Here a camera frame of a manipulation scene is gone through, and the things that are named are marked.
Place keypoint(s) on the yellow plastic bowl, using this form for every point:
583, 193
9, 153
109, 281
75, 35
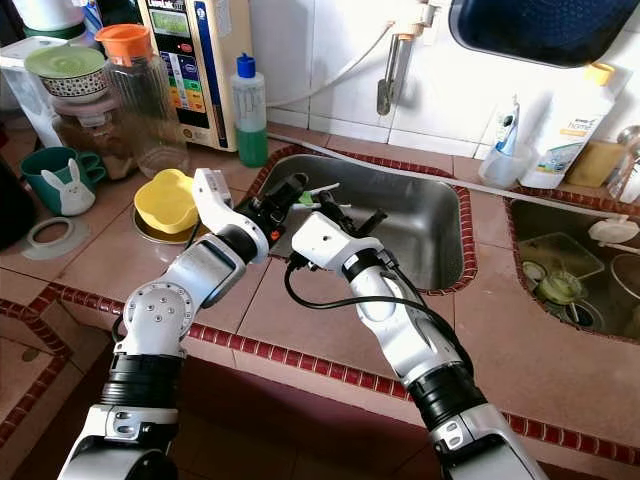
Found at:
165, 200

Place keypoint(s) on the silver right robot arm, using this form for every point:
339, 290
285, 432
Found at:
410, 345

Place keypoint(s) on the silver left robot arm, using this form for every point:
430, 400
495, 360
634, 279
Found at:
160, 310

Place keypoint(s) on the stainless steel sink basin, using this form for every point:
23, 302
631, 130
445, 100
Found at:
570, 255
420, 225

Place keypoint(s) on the green dish soap bottle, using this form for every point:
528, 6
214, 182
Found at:
249, 130

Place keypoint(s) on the clear plastic cup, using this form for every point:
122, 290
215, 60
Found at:
505, 170

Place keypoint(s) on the beige water ionizer machine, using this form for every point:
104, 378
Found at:
195, 70

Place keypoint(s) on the clear pitcher with orange lid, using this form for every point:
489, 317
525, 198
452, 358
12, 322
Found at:
150, 110

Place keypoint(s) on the blue and white brush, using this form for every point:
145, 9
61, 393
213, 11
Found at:
508, 125

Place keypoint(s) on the clear plastic food container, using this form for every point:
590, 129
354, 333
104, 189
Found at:
555, 250

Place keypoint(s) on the green cup in sink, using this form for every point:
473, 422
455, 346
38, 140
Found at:
560, 288

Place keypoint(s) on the glass storage jar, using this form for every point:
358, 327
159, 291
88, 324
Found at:
88, 130

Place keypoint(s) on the beige tap fitting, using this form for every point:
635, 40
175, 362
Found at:
412, 18

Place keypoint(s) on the green rabbit mug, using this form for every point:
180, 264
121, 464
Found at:
60, 180

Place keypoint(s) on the white detergent jug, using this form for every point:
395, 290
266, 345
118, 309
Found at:
575, 120

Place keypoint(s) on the black appliance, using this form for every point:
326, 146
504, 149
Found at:
15, 205

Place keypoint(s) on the patterned bowl with green lid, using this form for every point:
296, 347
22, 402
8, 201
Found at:
68, 68

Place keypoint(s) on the dark blue hanging tray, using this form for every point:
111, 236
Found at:
540, 30

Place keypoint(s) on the white translucent container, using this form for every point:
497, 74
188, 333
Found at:
20, 90

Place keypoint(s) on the white and green canister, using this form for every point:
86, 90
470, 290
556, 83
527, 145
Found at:
48, 15

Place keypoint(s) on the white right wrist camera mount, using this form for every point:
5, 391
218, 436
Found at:
320, 245

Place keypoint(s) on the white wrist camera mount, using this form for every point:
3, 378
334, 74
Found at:
212, 200
320, 245

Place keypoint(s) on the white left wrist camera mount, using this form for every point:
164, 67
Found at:
212, 200

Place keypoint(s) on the grey wall faucet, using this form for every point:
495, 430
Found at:
390, 75

